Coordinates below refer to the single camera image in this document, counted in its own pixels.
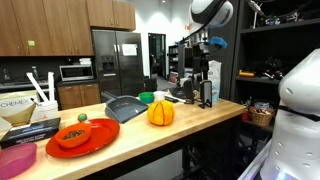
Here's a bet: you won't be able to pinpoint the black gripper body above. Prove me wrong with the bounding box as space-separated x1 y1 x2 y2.
194 44 211 69

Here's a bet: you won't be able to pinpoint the grey dust pan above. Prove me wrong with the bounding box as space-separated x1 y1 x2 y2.
100 91 150 125

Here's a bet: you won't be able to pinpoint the white labelled cup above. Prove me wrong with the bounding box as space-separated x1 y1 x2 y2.
152 90 167 103

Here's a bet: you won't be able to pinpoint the white Chemex box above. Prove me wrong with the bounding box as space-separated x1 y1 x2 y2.
0 89 43 133

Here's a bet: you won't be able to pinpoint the wicker basket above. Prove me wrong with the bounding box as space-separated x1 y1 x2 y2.
248 106 275 128

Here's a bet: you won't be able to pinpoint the black shelf unit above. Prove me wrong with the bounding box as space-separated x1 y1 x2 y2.
229 0 320 158

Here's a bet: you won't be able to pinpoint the small green ball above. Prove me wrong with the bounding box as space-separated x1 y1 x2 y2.
77 112 89 124

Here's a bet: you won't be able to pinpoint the green bowl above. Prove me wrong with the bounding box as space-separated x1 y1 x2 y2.
137 91 156 105

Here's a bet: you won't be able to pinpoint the orange plush basketball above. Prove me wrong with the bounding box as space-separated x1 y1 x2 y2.
146 99 177 127

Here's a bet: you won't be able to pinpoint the wooden lower cabinet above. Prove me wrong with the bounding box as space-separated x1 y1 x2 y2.
56 82 102 111

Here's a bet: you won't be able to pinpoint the black device on stand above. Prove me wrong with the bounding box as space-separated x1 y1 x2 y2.
198 79 214 110

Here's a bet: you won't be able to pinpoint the orange item on shelf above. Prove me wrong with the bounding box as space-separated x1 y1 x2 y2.
238 70 256 79

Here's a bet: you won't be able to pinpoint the silver microwave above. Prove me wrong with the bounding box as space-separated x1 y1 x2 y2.
58 64 95 83

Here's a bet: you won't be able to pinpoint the white paper on refrigerator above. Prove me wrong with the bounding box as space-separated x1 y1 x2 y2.
120 43 139 57

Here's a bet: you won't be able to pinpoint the pink bowl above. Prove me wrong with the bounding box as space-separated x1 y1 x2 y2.
0 142 39 180

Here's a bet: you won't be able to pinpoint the red plate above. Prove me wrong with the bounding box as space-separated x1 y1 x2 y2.
45 117 122 159

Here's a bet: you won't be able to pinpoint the white utensil container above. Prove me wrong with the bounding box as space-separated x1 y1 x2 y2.
25 71 60 123

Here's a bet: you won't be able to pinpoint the black electronics box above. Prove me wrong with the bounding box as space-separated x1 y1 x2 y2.
180 77 196 105

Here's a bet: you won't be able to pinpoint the stainless steel refrigerator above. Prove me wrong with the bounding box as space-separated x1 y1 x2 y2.
91 29 145 103

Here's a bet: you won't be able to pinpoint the flat black box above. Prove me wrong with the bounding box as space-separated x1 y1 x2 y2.
0 116 62 150

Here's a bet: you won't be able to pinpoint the wooden upper cabinets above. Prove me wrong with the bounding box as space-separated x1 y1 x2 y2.
0 0 137 57

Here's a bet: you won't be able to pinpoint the white and blue paper bag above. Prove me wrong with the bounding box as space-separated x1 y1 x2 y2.
207 59 223 104

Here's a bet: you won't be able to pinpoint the orange bowl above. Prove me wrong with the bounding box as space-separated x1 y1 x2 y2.
53 121 93 150

